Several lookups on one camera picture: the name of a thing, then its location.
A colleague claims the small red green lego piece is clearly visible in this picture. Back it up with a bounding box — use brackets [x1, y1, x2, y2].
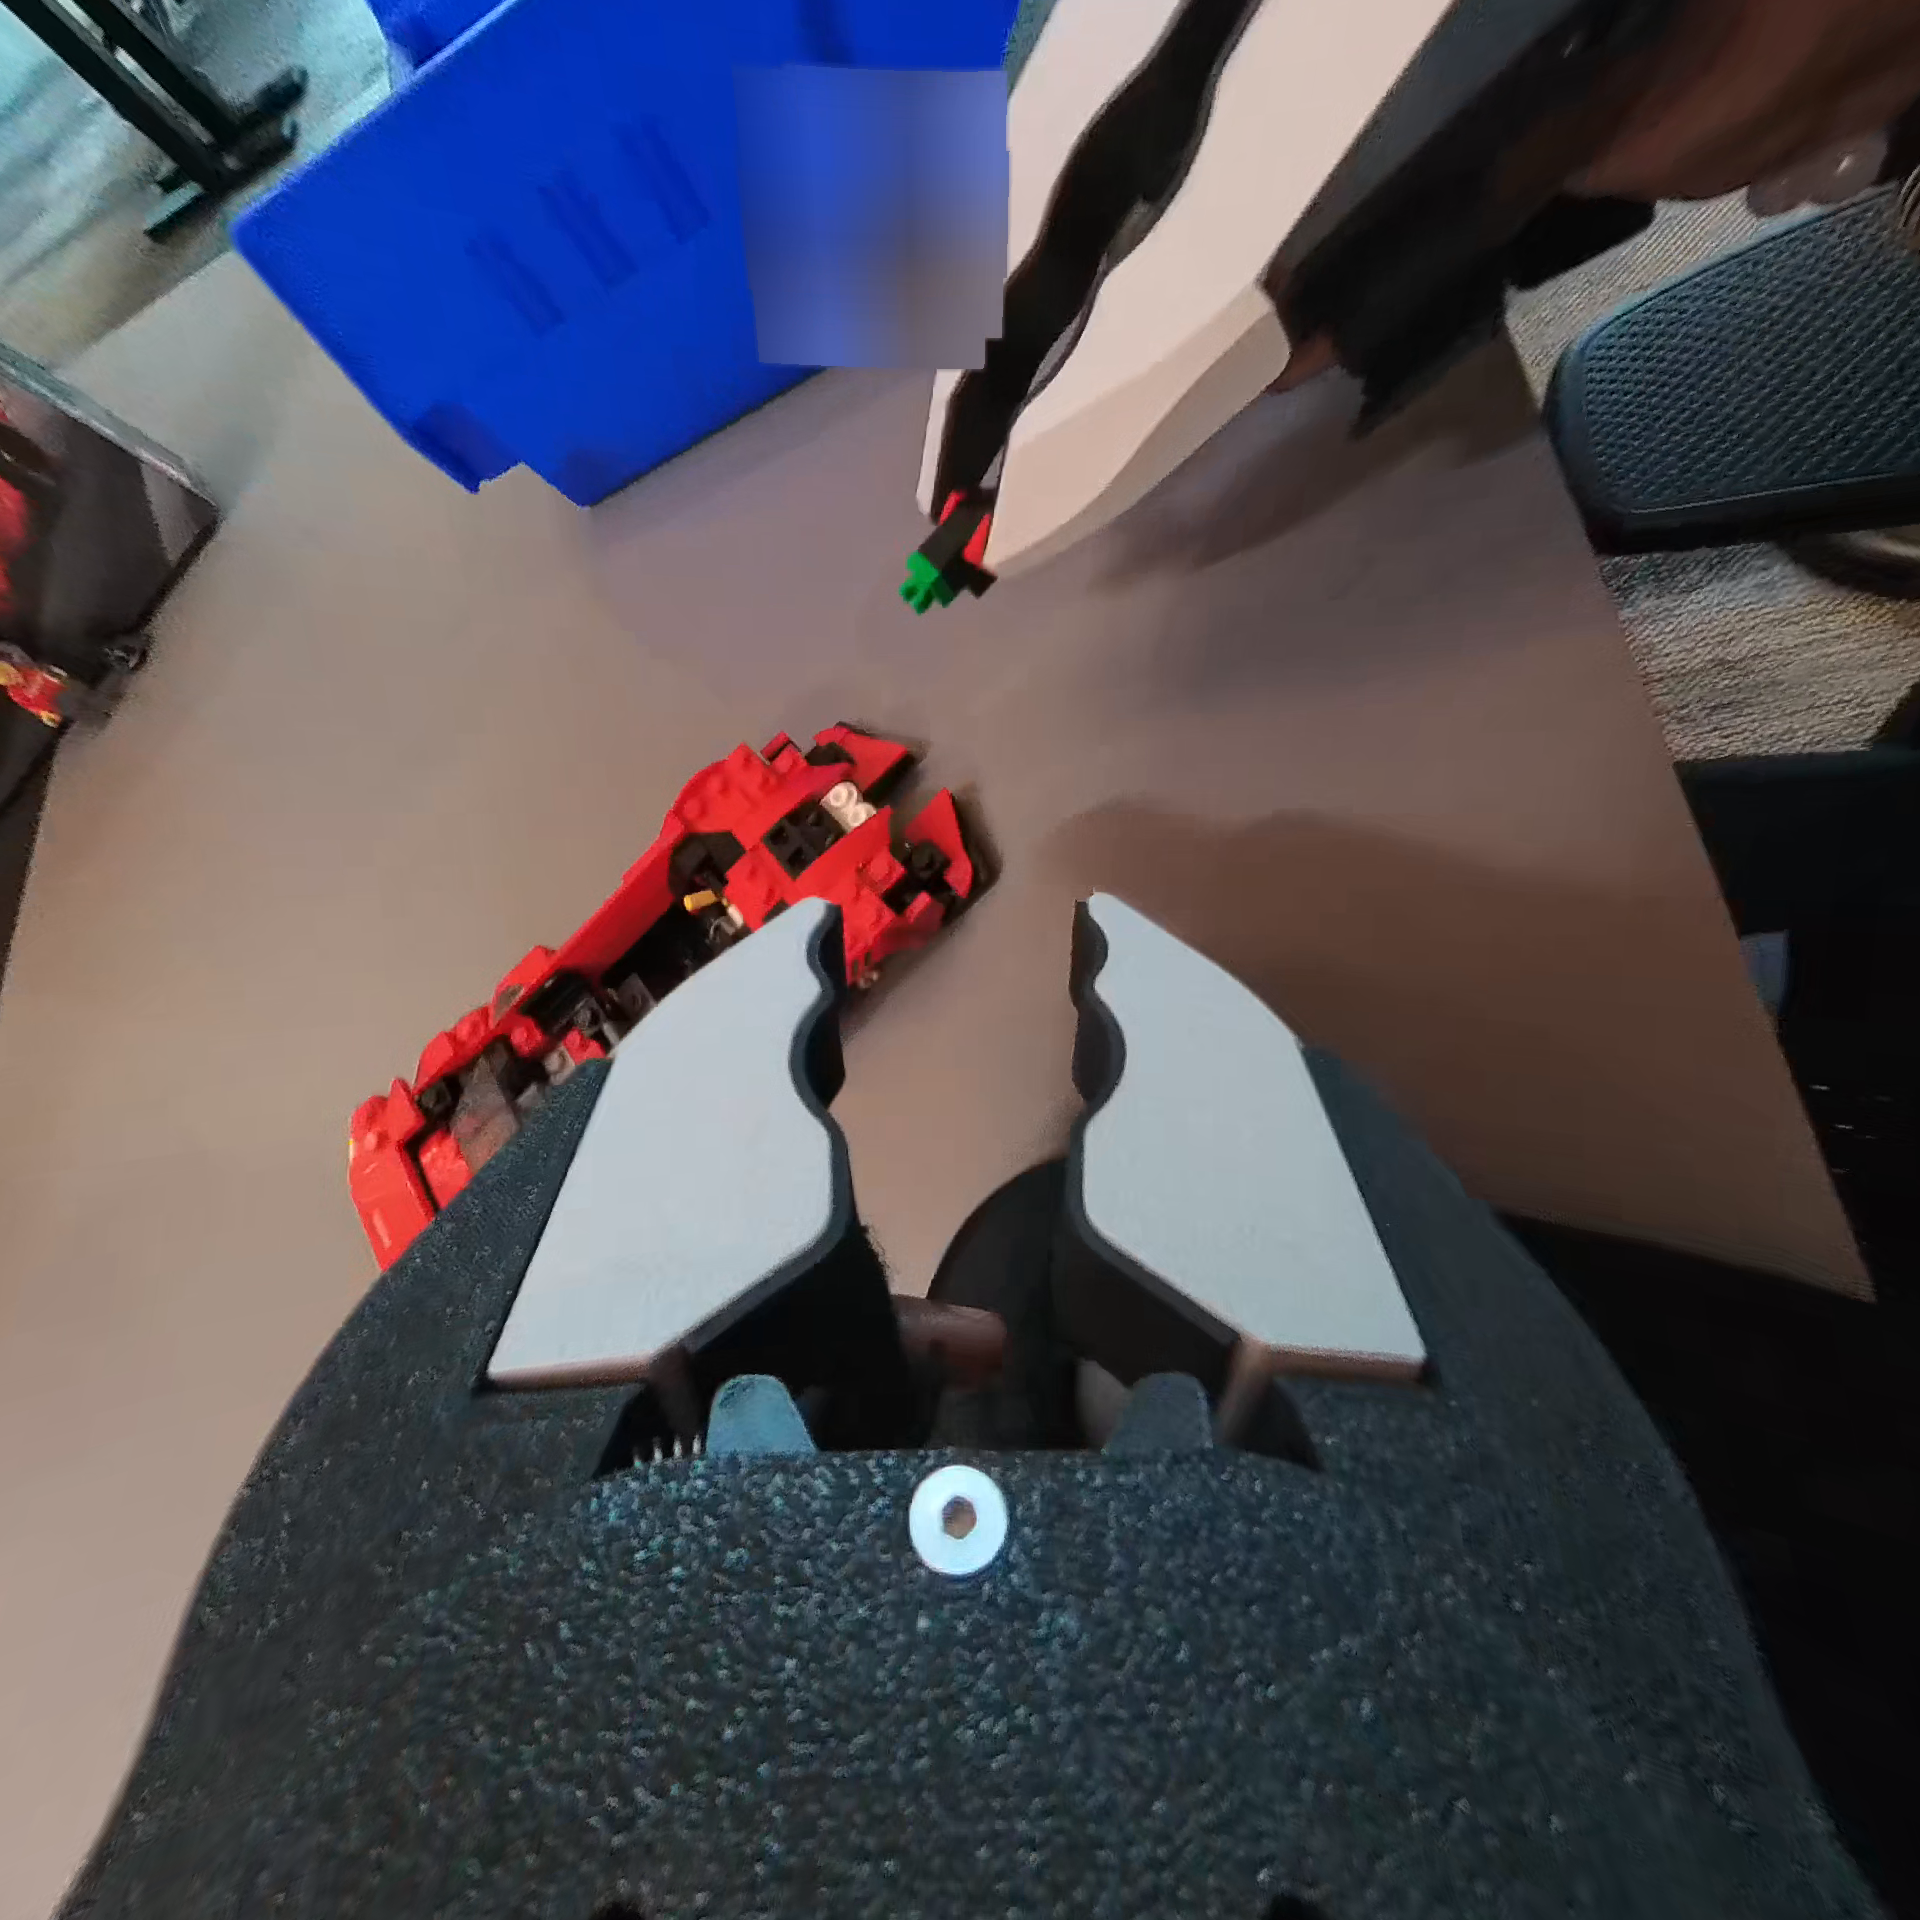
[897, 485, 1000, 618]

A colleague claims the black metal stand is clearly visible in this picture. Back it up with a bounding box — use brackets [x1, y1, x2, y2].
[31, 0, 314, 244]

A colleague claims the red lego car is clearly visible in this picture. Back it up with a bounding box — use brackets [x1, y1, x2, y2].
[345, 724, 1000, 1274]

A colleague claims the blue plastic bin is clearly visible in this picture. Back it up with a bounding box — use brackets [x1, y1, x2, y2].
[231, 0, 1024, 508]

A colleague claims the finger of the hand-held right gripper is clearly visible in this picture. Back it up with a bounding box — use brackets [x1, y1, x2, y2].
[917, 0, 1253, 527]
[982, 0, 1503, 582]

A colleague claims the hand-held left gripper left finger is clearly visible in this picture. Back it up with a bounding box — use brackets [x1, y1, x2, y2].
[484, 898, 868, 1438]

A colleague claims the black office chair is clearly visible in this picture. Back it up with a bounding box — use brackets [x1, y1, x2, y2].
[1546, 192, 1920, 560]

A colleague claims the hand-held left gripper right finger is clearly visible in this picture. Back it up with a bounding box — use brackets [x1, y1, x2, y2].
[1064, 892, 1431, 1445]

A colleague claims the black lego set box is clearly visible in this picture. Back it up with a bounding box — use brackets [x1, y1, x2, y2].
[0, 346, 224, 812]

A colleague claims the person's right hand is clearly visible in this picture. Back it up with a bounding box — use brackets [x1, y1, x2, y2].
[1564, 0, 1920, 217]

